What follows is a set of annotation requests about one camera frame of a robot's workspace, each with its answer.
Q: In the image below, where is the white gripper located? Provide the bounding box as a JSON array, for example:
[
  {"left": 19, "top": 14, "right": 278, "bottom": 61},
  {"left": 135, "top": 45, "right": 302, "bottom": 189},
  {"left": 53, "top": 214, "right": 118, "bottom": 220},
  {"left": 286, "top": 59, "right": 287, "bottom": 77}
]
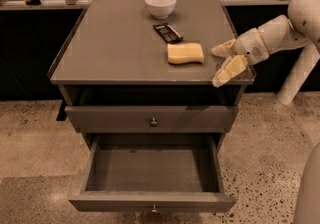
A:
[{"left": 212, "top": 28, "right": 269, "bottom": 87}]

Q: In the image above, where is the yellow sponge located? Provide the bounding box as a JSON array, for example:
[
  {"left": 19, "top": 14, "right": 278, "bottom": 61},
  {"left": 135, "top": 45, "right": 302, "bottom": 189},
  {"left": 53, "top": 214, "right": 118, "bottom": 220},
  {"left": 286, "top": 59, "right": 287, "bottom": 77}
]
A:
[{"left": 167, "top": 43, "right": 204, "bottom": 65}]

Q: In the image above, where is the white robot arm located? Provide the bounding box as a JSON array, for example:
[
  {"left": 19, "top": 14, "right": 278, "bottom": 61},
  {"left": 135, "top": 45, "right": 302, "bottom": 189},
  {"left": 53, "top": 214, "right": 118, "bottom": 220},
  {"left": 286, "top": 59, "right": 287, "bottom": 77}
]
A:
[{"left": 212, "top": 0, "right": 320, "bottom": 224}]

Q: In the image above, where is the grey drawer cabinet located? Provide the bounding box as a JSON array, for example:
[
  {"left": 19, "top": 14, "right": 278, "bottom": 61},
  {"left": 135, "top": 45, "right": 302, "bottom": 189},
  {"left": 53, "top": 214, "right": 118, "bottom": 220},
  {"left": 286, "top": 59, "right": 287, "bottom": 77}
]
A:
[{"left": 47, "top": 0, "right": 257, "bottom": 156}]

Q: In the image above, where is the round metal drawer knob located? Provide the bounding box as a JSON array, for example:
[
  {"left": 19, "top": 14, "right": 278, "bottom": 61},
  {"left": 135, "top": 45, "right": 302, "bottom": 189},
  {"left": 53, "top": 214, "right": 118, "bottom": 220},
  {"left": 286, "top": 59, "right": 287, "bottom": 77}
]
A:
[{"left": 149, "top": 118, "right": 158, "bottom": 127}]

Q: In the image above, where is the open grey lower drawer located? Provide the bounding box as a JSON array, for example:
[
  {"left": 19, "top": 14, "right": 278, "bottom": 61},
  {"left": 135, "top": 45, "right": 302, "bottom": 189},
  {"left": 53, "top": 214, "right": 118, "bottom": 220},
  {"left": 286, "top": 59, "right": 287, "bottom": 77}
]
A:
[{"left": 69, "top": 133, "right": 236, "bottom": 212}]

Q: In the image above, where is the lower drawer metal knob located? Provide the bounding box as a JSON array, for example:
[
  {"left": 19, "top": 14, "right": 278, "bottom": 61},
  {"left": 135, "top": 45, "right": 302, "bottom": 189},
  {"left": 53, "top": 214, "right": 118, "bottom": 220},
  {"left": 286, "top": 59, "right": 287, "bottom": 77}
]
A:
[{"left": 151, "top": 205, "right": 159, "bottom": 213}]

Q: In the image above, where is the black snack bar packet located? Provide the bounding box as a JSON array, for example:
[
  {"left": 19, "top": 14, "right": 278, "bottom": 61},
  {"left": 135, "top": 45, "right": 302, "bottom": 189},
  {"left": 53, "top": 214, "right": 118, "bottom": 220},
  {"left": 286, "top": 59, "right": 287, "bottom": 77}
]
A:
[{"left": 153, "top": 23, "right": 183, "bottom": 44}]

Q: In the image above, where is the white ceramic bowl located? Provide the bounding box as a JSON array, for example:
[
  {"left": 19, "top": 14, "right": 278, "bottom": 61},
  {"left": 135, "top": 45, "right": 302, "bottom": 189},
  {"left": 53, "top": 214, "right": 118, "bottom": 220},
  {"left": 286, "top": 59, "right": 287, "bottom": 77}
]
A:
[{"left": 145, "top": 0, "right": 177, "bottom": 19}]

